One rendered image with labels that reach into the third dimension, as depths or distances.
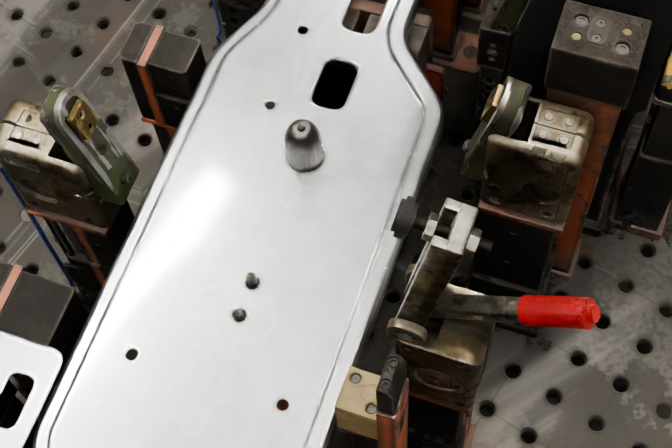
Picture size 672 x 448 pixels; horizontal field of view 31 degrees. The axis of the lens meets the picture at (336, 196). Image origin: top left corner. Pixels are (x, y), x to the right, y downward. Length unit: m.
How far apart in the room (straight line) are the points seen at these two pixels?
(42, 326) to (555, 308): 0.44
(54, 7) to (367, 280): 0.71
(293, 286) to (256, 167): 0.12
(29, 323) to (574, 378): 0.57
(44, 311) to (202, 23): 0.57
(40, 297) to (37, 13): 0.59
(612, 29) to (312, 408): 0.38
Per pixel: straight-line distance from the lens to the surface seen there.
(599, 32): 0.96
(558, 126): 0.97
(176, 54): 1.12
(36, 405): 0.99
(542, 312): 0.83
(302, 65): 1.08
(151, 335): 0.98
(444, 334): 0.91
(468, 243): 0.77
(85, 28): 1.52
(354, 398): 0.88
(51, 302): 1.04
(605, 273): 1.33
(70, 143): 0.98
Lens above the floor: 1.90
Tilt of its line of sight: 63 degrees down
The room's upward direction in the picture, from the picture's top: 6 degrees counter-clockwise
